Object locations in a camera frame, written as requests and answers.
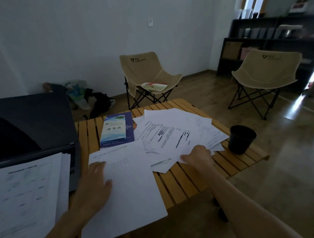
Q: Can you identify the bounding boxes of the person's left hand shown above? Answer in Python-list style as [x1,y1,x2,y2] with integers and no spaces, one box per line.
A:
[67,161,115,225]

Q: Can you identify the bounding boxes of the person's right hand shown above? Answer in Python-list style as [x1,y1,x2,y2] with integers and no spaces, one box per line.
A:
[179,144,215,174]

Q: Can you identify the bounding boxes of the pile of white papers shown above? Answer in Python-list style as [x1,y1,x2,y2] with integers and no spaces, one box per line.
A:
[132,105,231,175]

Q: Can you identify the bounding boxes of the stack of scribbled note sheets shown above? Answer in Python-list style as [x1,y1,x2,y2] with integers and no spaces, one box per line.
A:
[75,139,170,238]

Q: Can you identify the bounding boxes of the blue booklet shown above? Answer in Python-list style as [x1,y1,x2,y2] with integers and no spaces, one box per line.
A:
[98,111,136,148]

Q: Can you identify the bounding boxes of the thin stack of sorted sheets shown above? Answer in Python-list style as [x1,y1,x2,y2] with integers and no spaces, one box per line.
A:
[0,152,67,238]

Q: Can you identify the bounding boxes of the grey laptop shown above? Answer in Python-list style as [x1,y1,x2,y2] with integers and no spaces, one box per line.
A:
[0,91,83,195]

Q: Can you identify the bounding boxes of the person's left forearm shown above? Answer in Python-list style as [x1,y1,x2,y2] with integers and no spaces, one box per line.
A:
[32,206,86,238]

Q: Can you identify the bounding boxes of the person's right forearm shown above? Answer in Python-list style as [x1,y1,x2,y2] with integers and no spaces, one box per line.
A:
[198,158,304,238]

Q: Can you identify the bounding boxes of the wooden slatted table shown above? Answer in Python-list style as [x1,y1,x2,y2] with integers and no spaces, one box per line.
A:
[64,94,274,238]

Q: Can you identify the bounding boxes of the black plastic pot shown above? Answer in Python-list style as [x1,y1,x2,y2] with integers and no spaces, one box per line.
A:
[227,124,258,156]

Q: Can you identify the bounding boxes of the dark bottle with blue cap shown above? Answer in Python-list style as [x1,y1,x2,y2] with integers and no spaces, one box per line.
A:
[217,206,230,223]

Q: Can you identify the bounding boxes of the red and white booklet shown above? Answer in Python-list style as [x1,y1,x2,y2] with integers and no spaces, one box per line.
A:
[140,81,169,93]

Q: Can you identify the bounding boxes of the black shelf unit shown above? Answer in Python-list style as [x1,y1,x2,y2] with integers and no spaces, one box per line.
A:
[214,15,314,97]

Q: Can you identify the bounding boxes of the beige folding chair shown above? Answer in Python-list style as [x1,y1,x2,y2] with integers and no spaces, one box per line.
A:
[119,50,185,111]
[225,47,306,122]

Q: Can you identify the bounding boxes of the woven storage basket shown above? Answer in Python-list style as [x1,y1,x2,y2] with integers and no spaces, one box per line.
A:
[222,40,244,61]

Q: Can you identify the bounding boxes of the pink storage box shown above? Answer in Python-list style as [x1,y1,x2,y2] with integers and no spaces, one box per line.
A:
[239,46,256,60]

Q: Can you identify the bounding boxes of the metal pot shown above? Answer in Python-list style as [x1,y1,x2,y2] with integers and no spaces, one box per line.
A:
[275,24,304,39]

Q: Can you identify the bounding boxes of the red and white box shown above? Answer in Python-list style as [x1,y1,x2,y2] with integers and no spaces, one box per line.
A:
[288,2,310,13]

